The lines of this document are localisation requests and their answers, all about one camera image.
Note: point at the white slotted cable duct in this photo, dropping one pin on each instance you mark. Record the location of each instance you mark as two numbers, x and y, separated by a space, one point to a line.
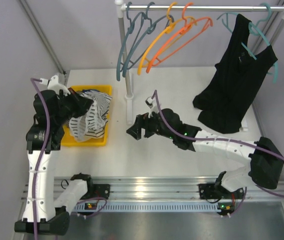
146 207

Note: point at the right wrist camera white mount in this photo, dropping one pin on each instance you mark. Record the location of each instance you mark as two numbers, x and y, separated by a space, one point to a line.
153 106

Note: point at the orange plastic hanger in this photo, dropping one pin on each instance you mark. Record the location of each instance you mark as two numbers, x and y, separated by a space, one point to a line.
203 24

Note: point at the yellow plastic bin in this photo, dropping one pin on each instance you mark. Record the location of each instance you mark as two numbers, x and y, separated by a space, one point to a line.
68 140

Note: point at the aluminium rail base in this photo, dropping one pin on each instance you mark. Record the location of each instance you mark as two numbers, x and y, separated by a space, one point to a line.
165 188

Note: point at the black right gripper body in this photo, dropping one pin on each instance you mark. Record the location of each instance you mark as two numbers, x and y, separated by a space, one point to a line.
155 124

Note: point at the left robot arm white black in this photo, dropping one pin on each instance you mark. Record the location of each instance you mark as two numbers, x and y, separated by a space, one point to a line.
44 214

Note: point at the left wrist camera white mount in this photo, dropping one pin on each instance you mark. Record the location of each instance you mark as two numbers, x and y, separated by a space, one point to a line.
56 83

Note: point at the black tank top hanging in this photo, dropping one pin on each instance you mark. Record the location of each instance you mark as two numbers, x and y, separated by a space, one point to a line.
235 84

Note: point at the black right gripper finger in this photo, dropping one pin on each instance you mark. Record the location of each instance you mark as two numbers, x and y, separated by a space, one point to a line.
135 131
140 120

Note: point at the blue garment in bin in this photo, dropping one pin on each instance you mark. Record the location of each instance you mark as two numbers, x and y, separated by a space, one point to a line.
90 90

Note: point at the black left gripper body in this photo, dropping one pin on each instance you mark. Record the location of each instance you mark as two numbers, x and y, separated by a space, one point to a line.
80 103

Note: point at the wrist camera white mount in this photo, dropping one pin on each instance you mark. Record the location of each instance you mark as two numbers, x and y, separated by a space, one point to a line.
56 83
153 106

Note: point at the white black striped tank top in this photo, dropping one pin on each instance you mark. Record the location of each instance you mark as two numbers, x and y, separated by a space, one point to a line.
92 124

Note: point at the white garment rack frame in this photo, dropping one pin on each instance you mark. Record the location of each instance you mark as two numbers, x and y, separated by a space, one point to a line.
273 25

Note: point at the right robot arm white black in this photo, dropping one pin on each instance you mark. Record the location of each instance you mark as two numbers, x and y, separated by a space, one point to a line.
261 160

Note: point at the yellow plastic hanger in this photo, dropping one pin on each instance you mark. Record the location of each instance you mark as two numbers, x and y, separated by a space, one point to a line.
189 21

